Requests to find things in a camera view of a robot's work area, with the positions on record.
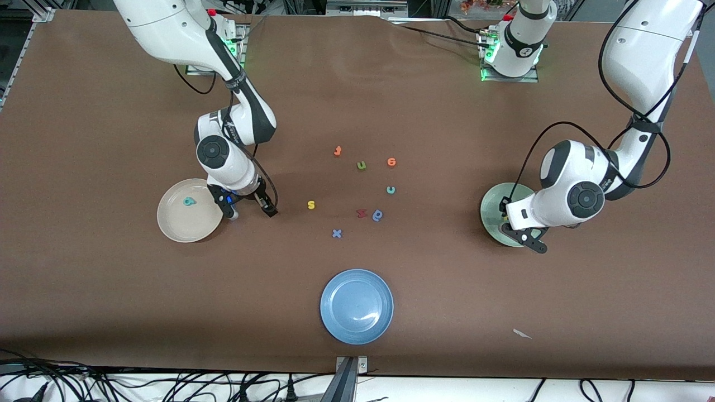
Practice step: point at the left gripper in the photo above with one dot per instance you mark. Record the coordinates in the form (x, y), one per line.
(502, 206)

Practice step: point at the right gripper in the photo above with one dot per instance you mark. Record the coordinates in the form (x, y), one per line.
(260, 198)

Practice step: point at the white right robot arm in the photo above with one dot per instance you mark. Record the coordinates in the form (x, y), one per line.
(167, 28)

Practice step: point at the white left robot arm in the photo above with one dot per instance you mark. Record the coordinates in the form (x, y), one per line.
(642, 44)

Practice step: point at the green round plate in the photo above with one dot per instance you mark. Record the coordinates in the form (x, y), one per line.
(490, 212)

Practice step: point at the beige round plate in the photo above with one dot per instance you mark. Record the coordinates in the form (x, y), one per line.
(184, 223)

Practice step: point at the blue foam letter a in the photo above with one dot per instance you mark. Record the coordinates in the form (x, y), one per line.
(378, 215)

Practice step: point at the white paper scrap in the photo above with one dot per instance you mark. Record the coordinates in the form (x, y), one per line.
(522, 334)

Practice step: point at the blue round plate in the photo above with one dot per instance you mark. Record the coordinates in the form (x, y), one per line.
(357, 306)

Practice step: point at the brown table cover sheet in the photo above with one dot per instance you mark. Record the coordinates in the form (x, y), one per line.
(111, 139)

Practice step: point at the orange flower decoration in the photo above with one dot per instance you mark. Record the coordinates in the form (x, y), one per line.
(480, 5)

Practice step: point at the grey device box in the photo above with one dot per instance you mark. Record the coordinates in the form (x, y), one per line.
(366, 8)

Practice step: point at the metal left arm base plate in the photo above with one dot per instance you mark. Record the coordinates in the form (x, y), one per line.
(511, 79)

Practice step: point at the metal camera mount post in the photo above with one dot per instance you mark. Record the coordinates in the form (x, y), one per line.
(347, 379)

